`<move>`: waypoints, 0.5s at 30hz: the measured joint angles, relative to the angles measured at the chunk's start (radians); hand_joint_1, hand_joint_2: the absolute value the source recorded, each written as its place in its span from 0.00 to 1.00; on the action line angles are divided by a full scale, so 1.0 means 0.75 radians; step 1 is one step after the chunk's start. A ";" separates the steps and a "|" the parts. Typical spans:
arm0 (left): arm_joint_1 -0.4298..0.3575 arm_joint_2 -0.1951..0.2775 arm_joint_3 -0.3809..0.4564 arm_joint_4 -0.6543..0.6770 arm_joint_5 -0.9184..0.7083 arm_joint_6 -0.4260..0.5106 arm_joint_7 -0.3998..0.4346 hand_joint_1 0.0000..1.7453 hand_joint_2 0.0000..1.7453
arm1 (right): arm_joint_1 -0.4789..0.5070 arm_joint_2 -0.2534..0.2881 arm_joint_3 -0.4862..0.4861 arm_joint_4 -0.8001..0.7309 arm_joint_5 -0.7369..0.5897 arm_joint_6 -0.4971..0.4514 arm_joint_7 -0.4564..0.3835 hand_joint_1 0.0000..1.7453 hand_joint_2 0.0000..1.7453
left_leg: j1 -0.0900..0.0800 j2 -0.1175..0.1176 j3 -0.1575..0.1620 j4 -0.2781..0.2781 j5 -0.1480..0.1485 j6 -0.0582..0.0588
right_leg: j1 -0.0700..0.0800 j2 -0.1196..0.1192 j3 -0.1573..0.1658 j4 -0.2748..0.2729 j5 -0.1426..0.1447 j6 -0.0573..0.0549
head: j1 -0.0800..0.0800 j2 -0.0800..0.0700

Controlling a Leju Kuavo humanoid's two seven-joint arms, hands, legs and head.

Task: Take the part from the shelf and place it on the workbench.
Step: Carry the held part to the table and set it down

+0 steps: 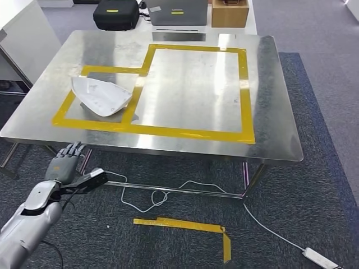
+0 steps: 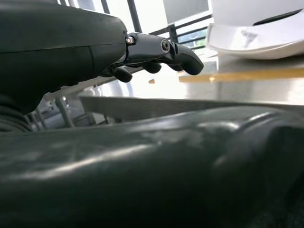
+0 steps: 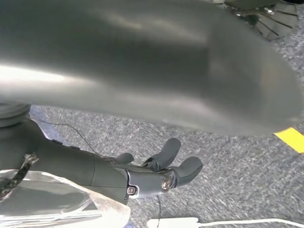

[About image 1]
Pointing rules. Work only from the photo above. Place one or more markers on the grey laptop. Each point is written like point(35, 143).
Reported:
point(176, 13)

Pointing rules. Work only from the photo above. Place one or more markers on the black carrying case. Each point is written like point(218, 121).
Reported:
point(116, 15)

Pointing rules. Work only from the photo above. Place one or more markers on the white cabinet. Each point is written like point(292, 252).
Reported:
point(28, 41)

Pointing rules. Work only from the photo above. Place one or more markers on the steel workbench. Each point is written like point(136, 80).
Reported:
point(190, 89)

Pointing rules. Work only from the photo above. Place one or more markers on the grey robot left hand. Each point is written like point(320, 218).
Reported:
point(63, 167)

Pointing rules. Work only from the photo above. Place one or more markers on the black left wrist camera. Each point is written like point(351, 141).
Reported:
point(92, 180)

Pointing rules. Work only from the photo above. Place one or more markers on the yellow floor tape square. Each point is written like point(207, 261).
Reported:
point(179, 224)

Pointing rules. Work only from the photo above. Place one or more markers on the white curved plastic panel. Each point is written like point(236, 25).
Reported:
point(100, 96)

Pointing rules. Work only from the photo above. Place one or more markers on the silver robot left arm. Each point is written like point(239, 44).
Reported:
point(28, 222)

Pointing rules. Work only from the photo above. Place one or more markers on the long white power strip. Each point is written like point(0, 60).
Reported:
point(320, 258)

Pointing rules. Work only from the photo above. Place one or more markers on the brown cardboard box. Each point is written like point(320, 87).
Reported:
point(230, 15)

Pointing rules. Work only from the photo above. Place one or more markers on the white desk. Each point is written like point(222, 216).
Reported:
point(252, 22)

